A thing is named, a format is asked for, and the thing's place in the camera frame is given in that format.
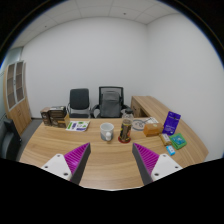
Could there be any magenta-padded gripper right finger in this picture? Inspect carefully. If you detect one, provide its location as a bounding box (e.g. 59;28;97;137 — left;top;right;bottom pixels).
132;142;184;185

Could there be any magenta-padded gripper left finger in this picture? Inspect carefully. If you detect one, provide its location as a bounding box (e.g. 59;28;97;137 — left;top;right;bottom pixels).
41;142;92;185

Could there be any clear bottle with dark label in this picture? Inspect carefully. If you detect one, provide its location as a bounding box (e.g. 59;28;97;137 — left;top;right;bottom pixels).
119;108;135;144

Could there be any small light blue box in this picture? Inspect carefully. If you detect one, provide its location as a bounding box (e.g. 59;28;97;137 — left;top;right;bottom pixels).
165;144;176;157

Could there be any yellow-brown packet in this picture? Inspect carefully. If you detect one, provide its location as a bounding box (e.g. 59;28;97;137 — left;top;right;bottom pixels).
158;132;173;147

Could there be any green box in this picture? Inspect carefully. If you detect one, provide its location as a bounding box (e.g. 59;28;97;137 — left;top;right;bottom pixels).
168;132;188;150

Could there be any orange box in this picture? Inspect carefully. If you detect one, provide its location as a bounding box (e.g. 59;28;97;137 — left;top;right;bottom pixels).
143;123;164;138

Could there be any white leaflet with green print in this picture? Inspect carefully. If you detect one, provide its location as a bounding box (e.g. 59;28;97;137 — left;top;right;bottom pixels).
65;120;91;133

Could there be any purple pouch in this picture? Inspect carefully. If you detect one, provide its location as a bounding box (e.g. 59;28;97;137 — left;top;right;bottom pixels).
162;110;182;136

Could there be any large dark brown box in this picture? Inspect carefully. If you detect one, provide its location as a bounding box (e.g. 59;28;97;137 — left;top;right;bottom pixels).
48;105;71;129

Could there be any small dark brown box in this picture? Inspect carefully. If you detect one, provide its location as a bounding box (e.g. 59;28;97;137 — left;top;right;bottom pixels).
39;106;52;127

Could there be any white mug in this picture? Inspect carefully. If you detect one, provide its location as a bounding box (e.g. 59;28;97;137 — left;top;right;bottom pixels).
99;122;115;142

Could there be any black sofa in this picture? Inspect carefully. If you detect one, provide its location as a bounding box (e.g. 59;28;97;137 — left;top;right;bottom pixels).
0;118;23;161

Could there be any wooden side desk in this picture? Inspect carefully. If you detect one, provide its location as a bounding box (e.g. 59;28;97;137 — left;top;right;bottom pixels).
129;95;164;119

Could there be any wooden cabinet with glass doors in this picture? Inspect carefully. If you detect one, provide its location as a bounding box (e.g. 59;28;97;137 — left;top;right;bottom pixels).
3;60;33;136

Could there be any grey backpack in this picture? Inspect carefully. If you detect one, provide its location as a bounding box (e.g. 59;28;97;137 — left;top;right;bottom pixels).
99;90;122;118

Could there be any black mesh-back office chair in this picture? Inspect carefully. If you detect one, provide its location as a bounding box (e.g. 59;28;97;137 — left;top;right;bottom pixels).
90;85;133;119

